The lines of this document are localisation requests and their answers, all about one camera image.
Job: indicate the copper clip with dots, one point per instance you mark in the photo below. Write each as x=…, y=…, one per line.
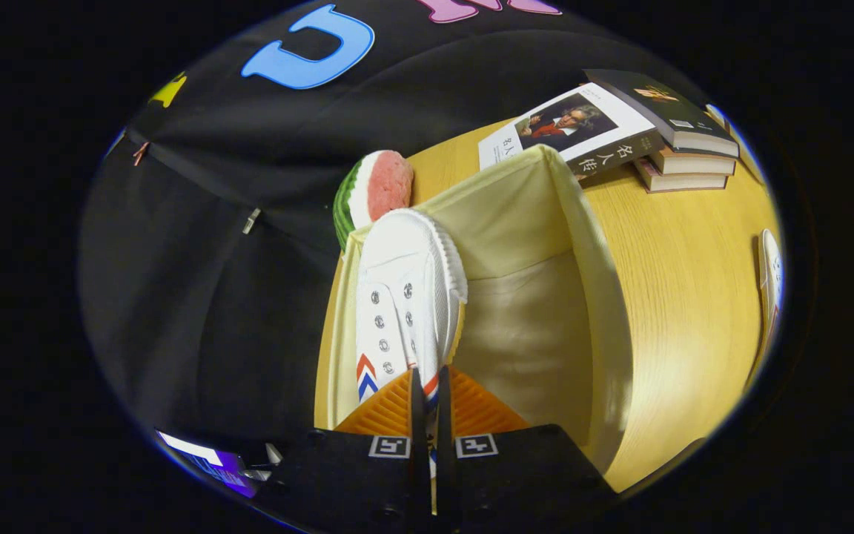
x=140, y=153

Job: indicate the watermelon slice plush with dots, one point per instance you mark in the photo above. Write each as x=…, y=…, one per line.
x=386, y=185

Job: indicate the white canvas shoe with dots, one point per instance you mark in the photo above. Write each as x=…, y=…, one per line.
x=768, y=282
x=405, y=297

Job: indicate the silver clip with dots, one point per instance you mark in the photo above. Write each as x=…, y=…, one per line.
x=250, y=220

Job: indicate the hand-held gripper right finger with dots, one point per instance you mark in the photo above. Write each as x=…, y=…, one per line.
x=443, y=415

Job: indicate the white portrait cover book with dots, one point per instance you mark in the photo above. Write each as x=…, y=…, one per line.
x=583, y=126

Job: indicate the brown cover book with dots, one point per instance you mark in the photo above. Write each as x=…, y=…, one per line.
x=694, y=163
x=683, y=180

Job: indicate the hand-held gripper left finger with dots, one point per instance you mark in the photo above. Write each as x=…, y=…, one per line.
x=419, y=482

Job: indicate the black backdrop cloth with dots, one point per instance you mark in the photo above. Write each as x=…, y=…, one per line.
x=212, y=297

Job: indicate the beige fabric storage box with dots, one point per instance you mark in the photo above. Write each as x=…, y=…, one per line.
x=531, y=334

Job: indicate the black cover book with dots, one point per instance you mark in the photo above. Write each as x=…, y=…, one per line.
x=664, y=107

